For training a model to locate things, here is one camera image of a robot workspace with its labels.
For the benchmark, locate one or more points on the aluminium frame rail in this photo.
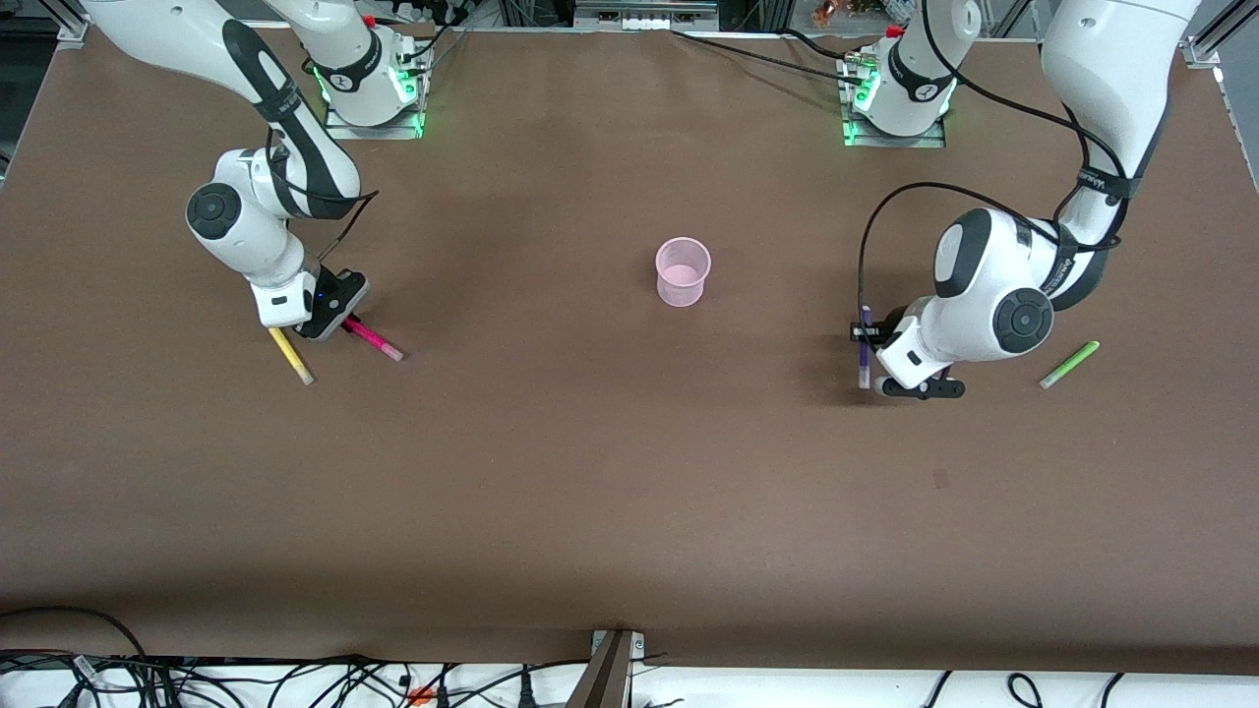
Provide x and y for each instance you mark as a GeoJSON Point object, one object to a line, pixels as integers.
{"type": "Point", "coordinates": [644, 12]}

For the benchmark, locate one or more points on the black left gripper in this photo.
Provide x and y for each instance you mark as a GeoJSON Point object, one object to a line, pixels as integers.
{"type": "Point", "coordinates": [878, 331]}

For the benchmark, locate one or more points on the yellow highlighter pen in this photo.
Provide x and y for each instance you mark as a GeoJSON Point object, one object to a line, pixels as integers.
{"type": "Point", "coordinates": [292, 356]}

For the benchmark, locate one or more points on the copper coloured background object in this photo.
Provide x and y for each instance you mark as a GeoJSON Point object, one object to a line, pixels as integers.
{"type": "Point", "coordinates": [831, 12]}

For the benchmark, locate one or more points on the pink plastic cup holder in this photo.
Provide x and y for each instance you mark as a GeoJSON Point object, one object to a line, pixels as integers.
{"type": "Point", "coordinates": [683, 275]}

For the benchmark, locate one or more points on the aluminium corner bracket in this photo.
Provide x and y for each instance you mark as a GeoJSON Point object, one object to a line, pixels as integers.
{"type": "Point", "coordinates": [74, 29]}
{"type": "Point", "coordinates": [1202, 51]}

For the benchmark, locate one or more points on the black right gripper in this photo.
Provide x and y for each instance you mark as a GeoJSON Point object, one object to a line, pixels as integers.
{"type": "Point", "coordinates": [339, 299]}

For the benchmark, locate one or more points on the dark camera mounting post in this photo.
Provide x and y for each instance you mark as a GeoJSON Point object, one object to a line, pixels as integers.
{"type": "Point", "coordinates": [602, 678]}

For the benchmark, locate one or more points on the metal post bracket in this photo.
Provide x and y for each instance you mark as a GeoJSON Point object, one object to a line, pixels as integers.
{"type": "Point", "coordinates": [637, 644]}

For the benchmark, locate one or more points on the pink highlighter pen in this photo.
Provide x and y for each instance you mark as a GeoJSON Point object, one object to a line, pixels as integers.
{"type": "Point", "coordinates": [376, 342]}

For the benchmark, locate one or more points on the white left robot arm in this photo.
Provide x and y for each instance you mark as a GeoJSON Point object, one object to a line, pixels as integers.
{"type": "Point", "coordinates": [984, 285]}

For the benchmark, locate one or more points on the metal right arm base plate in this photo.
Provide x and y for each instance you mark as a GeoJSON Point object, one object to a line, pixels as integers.
{"type": "Point", "coordinates": [374, 131]}

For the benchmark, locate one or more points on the green highlighter pen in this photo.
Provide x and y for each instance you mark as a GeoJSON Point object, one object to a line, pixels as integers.
{"type": "Point", "coordinates": [1070, 364]}

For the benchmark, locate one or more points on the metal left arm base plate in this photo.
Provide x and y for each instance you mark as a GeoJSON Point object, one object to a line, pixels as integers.
{"type": "Point", "coordinates": [895, 142]}

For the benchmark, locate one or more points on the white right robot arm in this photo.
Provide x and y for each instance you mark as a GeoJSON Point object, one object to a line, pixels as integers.
{"type": "Point", "coordinates": [246, 221]}

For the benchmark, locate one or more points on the purple highlighter pen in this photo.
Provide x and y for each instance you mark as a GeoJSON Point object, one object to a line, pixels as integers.
{"type": "Point", "coordinates": [865, 369]}

